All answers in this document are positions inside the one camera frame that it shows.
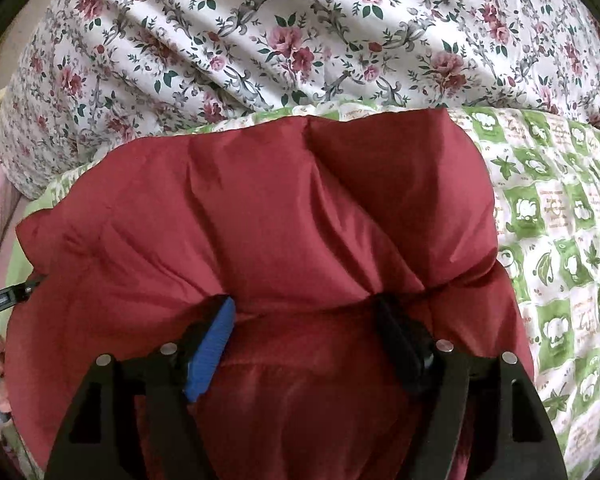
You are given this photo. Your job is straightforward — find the rose floral quilt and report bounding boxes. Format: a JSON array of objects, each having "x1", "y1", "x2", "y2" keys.
[{"x1": 0, "y1": 0, "x2": 600, "y2": 201}]

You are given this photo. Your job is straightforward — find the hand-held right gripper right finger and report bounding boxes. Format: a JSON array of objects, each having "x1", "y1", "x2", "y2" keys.
[{"x1": 374, "y1": 294, "x2": 569, "y2": 480}]

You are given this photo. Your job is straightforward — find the red quilted jacket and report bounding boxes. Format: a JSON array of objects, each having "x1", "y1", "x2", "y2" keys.
[{"x1": 4, "y1": 109, "x2": 537, "y2": 480}]

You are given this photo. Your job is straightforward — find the green checked printed bed sheet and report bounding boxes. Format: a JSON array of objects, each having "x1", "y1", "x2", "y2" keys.
[{"x1": 5, "y1": 101, "x2": 600, "y2": 480}]

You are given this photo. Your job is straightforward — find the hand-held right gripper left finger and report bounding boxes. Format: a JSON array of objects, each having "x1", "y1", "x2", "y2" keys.
[{"x1": 45, "y1": 296, "x2": 237, "y2": 480}]

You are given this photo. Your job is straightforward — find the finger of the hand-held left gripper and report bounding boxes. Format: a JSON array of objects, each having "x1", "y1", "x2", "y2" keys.
[{"x1": 5, "y1": 275, "x2": 46, "y2": 307}]

